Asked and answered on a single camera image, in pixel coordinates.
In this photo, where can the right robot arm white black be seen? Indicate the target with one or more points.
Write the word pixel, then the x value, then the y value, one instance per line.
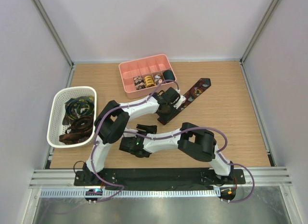
pixel 199 143

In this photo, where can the white perforated plastic basket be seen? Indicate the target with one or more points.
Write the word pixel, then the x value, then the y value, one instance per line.
pixel 55 126

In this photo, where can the left aluminium frame post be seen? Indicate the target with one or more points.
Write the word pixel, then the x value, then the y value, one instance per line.
pixel 47 21

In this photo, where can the rolled white floral tie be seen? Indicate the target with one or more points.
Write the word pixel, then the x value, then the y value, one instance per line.
pixel 158 78

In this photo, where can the pink divided organizer tray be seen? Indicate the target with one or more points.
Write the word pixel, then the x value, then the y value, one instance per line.
pixel 151 65

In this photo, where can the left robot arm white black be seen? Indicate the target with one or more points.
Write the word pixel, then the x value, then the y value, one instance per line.
pixel 111 126

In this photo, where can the rolled yellow tie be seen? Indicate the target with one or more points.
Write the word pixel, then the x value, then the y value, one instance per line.
pixel 149 81

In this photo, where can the perforated metal cable rail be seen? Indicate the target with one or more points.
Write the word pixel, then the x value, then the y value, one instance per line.
pixel 97 193

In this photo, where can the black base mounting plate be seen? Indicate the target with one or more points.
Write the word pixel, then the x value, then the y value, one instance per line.
pixel 163 179

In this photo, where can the aluminium frame post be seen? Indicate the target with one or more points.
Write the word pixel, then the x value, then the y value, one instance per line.
pixel 273 5
pixel 47 21

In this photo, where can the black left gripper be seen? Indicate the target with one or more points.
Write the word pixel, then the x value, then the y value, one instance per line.
pixel 166 118

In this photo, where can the rolled dark teal tie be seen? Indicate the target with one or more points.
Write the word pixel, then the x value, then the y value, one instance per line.
pixel 168 75

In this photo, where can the right aluminium frame post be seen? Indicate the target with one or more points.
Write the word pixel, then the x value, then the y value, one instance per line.
pixel 273 5

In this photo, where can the dark red patterned tie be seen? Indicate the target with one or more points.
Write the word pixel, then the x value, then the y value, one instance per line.
pixel 195 91

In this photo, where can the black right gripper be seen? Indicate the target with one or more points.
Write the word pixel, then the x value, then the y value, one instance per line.
pixel 150 128

